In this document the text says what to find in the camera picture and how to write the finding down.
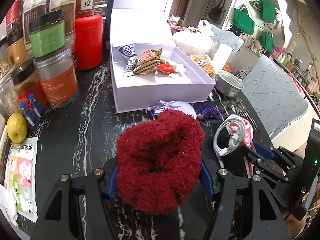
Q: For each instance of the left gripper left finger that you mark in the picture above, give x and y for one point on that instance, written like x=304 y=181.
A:
x=111 y=169

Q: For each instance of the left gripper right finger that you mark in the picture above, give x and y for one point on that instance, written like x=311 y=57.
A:
x=208 y=178

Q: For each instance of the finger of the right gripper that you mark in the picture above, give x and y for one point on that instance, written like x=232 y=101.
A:
x=254 y=158
x=266 y=153

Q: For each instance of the pink rose with-love pouch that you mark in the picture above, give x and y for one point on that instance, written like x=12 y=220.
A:
x=247 y=140

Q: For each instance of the dark red fuzzy sock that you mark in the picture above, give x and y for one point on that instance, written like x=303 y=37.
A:
x=159 y=162

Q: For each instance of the grey leaf cushion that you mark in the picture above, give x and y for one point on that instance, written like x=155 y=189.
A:
x=274 y=96

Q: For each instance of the purple tassel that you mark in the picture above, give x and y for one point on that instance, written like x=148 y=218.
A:
x=207 y=112

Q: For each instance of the steel bowl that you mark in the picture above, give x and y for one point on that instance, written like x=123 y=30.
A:
x=228 y=84

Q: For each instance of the pastel sachet packet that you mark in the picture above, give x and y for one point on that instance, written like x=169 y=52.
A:
x=20 y=177

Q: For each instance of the blue capped vial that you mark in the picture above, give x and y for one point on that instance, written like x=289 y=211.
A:
x=28 y=114
x=37 y=108

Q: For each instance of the lavender gift box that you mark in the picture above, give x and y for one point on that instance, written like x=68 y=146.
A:
x=141 y=25

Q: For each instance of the orange label clear jar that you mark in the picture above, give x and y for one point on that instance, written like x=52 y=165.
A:
x=57 y=76

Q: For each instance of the green pink striped snack packet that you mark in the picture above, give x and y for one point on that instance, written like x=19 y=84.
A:
x=146 y=63

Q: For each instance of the packaged waffle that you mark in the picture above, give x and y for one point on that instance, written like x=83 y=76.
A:
x=205 y=64

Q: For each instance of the green tote bag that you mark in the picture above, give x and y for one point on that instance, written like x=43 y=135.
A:
x=266 y=40
x=265 y=9
x=242 y=23

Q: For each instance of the purple white snack packet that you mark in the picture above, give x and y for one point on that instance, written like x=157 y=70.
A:
x=129 y=54

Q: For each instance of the brown spice jar black lid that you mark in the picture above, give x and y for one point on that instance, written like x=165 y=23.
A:
x=25 y=81

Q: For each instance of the clear bag with bowl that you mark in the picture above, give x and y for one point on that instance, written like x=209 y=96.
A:
x=198 y=43

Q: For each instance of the red cylindrical canister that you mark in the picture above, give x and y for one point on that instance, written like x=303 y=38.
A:
x=89 y=41

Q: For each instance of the dark hanging handbag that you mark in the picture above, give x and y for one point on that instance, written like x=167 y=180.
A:
x=217 y=12

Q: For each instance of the green label jar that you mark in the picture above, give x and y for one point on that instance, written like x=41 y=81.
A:
x=47 y=33

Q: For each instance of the black stand-up pouch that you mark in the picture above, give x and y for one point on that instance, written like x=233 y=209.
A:
x=104 y=9

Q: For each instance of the brown entrance door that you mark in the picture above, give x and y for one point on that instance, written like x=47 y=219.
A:
x=179 y=8

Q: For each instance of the lavender drawstring pouch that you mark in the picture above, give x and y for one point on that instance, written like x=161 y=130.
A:
x=181 y=106

